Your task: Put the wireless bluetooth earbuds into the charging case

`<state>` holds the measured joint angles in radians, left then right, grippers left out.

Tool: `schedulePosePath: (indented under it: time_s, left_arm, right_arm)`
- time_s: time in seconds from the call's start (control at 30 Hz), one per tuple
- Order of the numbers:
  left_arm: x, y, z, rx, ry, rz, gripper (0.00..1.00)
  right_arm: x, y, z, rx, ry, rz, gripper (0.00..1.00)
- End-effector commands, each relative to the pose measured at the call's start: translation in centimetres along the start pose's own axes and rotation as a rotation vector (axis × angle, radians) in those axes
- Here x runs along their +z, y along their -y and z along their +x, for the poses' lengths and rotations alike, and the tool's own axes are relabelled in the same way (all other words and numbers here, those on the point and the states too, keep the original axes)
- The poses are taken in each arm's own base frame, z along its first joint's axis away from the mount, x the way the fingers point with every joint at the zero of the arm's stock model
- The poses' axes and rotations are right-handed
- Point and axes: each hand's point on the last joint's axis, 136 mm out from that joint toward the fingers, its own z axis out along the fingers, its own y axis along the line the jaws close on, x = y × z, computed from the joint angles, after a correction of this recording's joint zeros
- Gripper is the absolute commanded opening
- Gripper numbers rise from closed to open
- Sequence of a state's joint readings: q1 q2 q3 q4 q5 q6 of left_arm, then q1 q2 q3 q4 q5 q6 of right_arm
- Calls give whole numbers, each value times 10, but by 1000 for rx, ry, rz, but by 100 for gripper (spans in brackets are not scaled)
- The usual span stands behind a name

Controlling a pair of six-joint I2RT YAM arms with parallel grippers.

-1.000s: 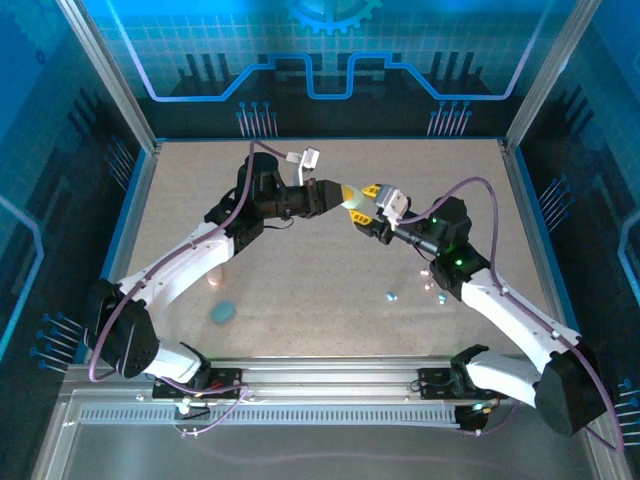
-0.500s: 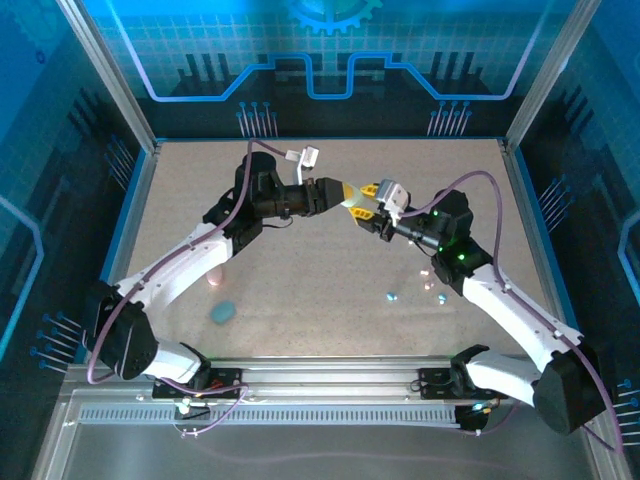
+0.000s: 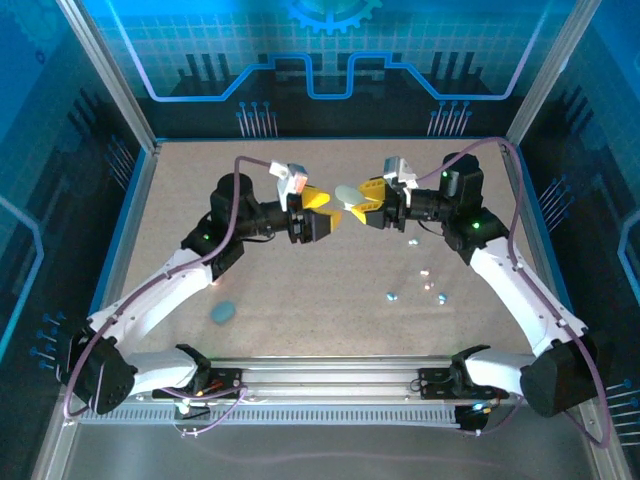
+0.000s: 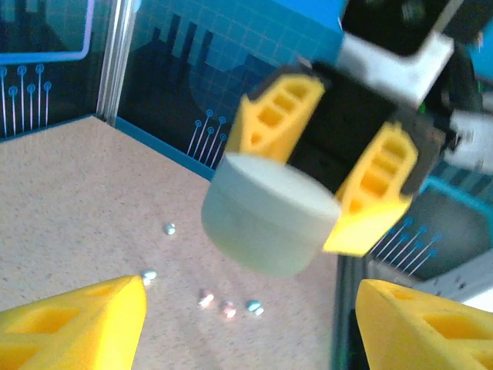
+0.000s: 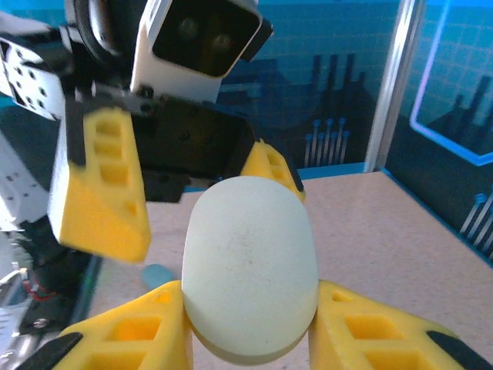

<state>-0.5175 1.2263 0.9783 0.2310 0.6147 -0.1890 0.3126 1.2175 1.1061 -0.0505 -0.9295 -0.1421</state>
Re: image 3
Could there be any mint green earbud charging case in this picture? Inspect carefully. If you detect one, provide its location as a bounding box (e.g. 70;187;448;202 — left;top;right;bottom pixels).
333;183;365;211

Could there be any blue earbud charging case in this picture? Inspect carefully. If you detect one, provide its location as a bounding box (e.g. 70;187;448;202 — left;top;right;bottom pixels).
208;300;237;327

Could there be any small black electronics box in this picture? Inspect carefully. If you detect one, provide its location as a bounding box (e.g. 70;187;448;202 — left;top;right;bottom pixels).
454;402;494;436

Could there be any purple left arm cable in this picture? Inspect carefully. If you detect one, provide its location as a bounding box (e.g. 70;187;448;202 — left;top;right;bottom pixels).
63;155;281;439

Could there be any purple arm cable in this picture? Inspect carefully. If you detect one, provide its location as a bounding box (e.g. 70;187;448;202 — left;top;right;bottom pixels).
63;155;281;439
413;137;614;449

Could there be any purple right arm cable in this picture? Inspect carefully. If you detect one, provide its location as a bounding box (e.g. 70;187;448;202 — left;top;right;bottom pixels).
413;137;614;449

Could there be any aluminium table side rail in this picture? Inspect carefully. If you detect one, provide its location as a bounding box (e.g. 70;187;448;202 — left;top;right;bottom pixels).
499;139;576;361
99;141;162;326

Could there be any aluminium frame post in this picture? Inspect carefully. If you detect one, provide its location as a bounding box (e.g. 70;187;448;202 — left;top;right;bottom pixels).
504;0;605;147
53;0;162;154

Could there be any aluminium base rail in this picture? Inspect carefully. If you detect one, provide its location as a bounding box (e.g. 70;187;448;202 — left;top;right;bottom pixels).
202;353;526;404

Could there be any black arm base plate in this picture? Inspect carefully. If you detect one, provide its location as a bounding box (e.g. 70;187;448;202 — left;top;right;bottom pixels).
417;367;511;401
151;367;247;401

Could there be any grey slotted cable duct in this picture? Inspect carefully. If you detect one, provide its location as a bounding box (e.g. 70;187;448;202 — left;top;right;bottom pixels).
79;405;464;427

